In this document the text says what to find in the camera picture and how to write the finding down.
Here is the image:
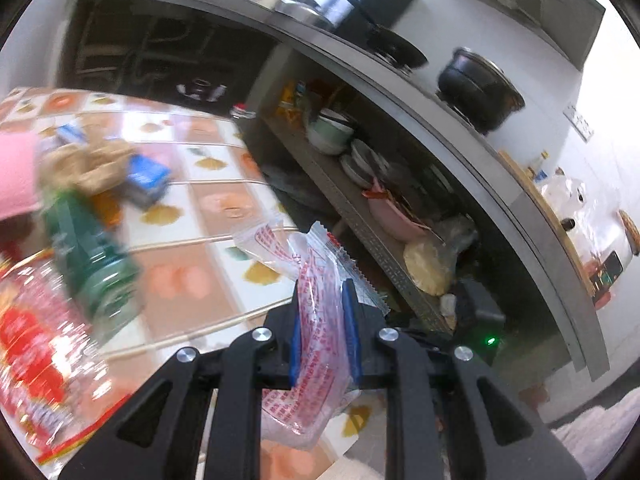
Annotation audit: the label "yellow snack packets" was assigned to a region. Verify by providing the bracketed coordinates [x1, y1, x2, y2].
[277, 80, 311, 121]

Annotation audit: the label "crumpled brown paper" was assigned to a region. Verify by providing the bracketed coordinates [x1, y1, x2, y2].
[40, 137, 136, 196]

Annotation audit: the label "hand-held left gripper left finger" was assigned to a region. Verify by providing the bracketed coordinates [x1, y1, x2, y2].
[59, 280, 306, 480]

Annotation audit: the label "tile-pattern printed tablecloth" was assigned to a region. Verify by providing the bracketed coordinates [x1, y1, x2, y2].
[0, 87, 381, 480]

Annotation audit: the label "white rice cooker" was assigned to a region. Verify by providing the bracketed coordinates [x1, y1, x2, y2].
[565, 195, 636, 311]

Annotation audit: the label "grey range hood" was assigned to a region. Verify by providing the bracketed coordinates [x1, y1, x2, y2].
[430, 0, 606, 71]

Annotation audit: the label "clear red-printed plastic wrapper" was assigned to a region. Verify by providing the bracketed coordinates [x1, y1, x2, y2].
[231, 220, 391, 453]

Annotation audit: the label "red-capped bottle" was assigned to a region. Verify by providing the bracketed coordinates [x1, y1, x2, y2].
[231, 104, 258, 133]

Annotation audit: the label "stainless steel kitchen counter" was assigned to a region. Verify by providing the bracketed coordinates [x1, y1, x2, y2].
[75, 0, 611, 381]

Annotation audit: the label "black cooking pot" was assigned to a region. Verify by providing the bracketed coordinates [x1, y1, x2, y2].
[437, 47, 526, 133]

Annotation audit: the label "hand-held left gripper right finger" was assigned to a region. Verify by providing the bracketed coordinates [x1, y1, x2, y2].
[341, 280, 586, 480]

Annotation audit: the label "bagged flatbread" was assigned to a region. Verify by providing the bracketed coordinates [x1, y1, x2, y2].
[402, 240, 458, 296]

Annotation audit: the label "black wok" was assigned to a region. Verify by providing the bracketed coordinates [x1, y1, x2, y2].
[365, 25, 428, 73]

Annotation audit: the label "wooden cutting board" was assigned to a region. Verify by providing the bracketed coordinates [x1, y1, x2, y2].
[497, 150, 598, 296]

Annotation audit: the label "red snack bag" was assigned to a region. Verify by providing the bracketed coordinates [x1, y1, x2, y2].
[0, 250, 113, 466]

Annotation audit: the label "blue white toothpaste box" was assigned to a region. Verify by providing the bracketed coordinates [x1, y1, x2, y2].
[54, 124, 172, 209]

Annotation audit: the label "white wall socket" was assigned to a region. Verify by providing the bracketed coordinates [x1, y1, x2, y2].
[562, 102, 596, 141]

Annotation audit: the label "green plastic bottle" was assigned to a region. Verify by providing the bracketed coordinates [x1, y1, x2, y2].
[40, 187, 143, 346]

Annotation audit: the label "pink bowl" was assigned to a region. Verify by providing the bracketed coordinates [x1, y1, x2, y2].
[367, 180, 431, 241]

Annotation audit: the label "grey metal shelf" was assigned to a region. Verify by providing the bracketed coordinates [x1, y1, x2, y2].
[260, 110, 453, 333]

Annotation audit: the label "stack of white plates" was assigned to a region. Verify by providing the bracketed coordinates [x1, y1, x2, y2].
[340, 140, 396, 188]

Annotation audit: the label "clear plastic bag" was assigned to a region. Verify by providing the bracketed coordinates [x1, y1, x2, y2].
[540, 172, 601, 231]

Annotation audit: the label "pink tin can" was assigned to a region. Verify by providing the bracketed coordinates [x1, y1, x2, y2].
[0, 132, 46, 221]

